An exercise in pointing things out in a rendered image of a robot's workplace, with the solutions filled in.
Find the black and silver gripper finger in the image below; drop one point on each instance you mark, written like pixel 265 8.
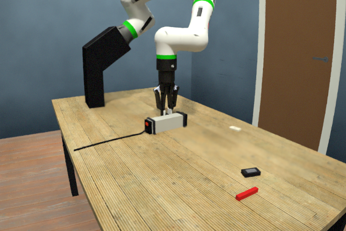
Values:
pixel 172 98
pixel 160 102

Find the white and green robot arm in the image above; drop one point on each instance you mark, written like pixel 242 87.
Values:
pixel 168 40

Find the red rectangular bar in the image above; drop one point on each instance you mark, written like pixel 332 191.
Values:
pixel 246 193

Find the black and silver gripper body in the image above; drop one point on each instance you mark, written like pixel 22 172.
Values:
pixel 164 77

